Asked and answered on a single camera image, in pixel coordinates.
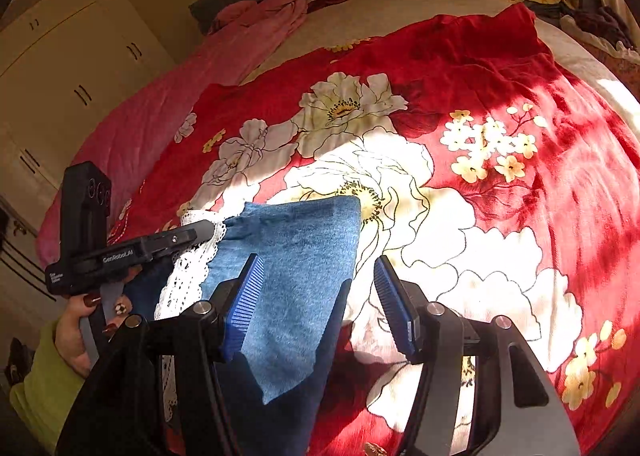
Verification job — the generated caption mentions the blue denim pants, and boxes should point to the blue denim pants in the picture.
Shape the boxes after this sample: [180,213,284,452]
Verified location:
[122,196,363,456]

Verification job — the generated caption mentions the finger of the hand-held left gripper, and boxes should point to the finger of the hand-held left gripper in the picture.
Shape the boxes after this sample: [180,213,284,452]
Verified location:
[140,219,216,258]

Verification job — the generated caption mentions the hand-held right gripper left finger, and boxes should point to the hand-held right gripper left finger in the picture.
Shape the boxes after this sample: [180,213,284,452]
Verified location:
[55,253,266,456]

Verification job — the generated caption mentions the person's left forearm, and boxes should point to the person's left forearm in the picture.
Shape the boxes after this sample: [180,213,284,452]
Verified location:
[9,320,90,453]

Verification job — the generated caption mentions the pink quilt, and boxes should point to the pink quilt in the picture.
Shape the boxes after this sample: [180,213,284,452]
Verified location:
[37,0,311,268]

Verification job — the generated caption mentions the cream wardrobe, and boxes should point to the cream wardrobe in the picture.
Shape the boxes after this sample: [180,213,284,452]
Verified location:
[0,0,177,317]

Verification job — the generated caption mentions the person's left hand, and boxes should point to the person's left hand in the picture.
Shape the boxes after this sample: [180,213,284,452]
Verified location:
[54,269,143,380]

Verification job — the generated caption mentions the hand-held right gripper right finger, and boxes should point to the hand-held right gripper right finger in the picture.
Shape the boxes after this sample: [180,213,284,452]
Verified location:
[374,255,581,456]

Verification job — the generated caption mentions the red floral blanket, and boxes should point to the red floral blanket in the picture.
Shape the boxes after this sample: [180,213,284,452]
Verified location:
[107,3,640,456]

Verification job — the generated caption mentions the purple cloth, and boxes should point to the purple cloth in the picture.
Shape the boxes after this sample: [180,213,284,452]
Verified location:
[560,5,634,56]

